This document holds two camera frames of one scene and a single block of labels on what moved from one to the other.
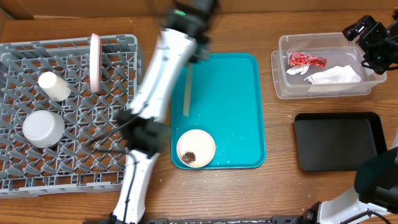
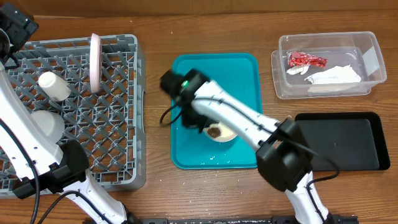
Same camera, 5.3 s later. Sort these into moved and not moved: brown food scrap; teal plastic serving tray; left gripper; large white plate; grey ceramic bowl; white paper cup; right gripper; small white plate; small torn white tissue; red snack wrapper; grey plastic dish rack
Moved: brown food scrap; right gripper; left gripper; small white plate
Not moved: teal plastic serving tray; small torn white tissue; grey plastic dish rack; white paper cup; large white plate; grey ceramic bowl; red snack wrapper
